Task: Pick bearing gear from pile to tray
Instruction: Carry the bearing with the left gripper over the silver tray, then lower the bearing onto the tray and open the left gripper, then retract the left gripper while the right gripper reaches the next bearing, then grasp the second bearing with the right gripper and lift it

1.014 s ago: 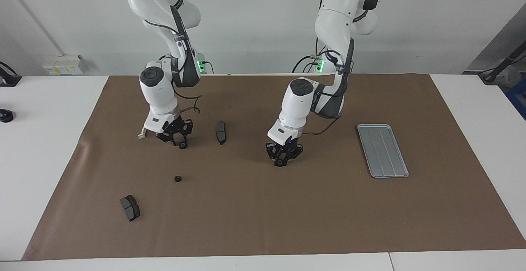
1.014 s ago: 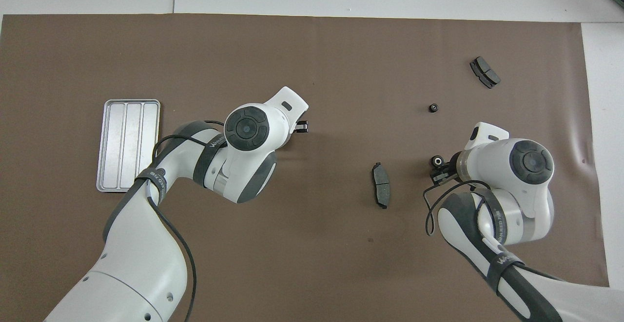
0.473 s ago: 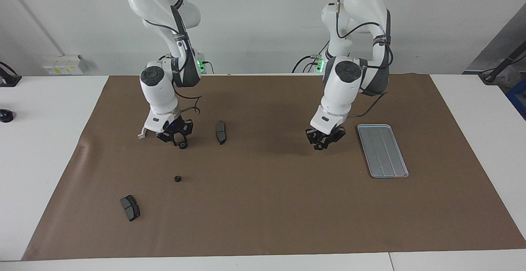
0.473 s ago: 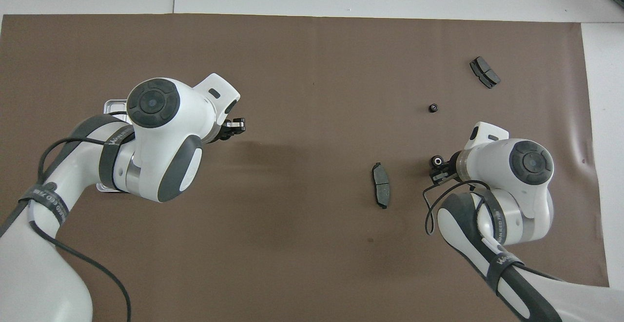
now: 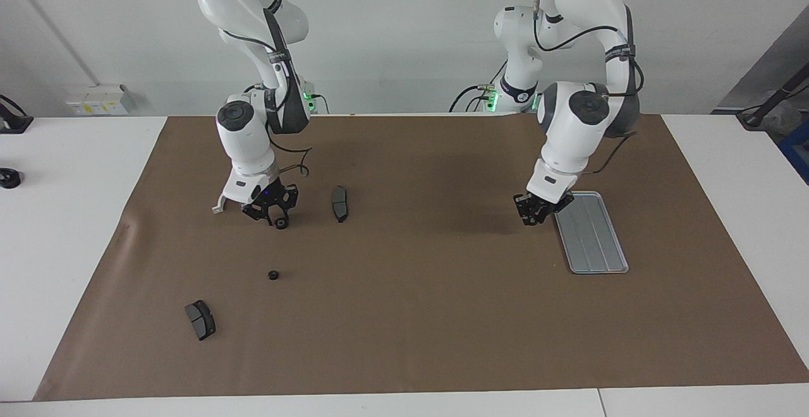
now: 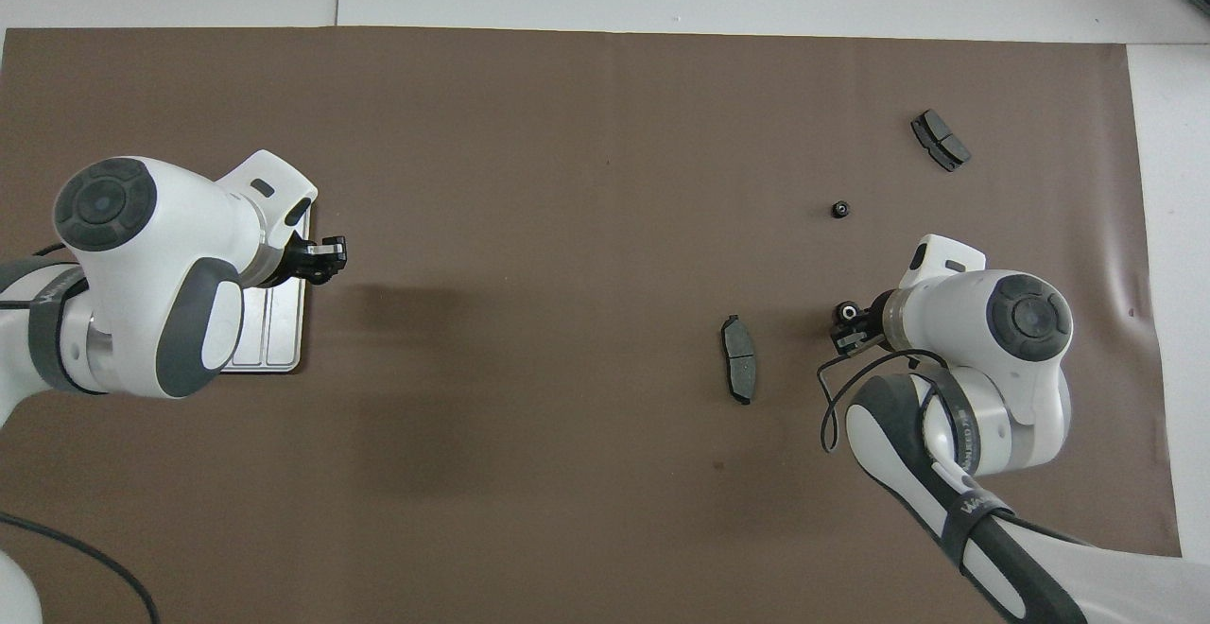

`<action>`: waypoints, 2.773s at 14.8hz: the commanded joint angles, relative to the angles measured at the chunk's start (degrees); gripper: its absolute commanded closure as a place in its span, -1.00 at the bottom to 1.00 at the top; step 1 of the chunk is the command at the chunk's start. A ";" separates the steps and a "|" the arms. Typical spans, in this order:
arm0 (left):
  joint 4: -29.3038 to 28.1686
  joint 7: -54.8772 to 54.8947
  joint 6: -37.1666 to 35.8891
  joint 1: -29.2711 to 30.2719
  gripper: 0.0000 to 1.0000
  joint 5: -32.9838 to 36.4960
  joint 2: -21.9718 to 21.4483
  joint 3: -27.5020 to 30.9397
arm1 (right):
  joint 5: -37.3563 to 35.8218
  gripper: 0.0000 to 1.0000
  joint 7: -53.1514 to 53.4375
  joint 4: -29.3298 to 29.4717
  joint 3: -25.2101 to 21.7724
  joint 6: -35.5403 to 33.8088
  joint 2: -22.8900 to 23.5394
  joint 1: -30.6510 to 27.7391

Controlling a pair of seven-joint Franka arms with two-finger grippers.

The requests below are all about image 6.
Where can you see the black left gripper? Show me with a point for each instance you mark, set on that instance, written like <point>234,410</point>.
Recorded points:
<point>293,265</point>

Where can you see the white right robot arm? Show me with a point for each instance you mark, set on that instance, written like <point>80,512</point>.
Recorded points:
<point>1002,388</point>

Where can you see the brown paper table mat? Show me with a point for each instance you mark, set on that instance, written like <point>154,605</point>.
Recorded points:
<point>567,180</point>

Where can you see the thin dark grey brake pad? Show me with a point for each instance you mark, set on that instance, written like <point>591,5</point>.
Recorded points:
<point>739,359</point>

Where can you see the silver metal tray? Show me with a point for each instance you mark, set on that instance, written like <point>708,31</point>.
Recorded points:
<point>279,331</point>

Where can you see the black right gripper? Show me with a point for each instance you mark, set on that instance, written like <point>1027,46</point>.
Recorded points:
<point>886,321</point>

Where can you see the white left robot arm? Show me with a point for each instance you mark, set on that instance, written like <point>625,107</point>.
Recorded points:
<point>151,246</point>

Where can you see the grooved dark grey brake pad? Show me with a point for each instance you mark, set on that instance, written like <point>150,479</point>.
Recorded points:
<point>941,140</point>

